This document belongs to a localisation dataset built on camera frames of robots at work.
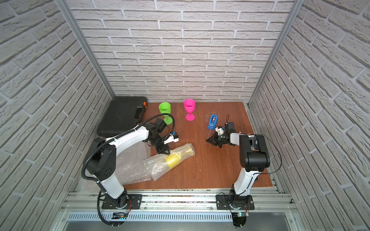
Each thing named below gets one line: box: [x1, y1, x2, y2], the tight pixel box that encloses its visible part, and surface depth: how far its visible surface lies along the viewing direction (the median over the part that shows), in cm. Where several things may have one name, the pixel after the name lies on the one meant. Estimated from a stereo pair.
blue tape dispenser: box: [207, 114, 219, 131], surface depth 105 cm
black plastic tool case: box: [96, 96, 148, 138], surface depth 103 cm
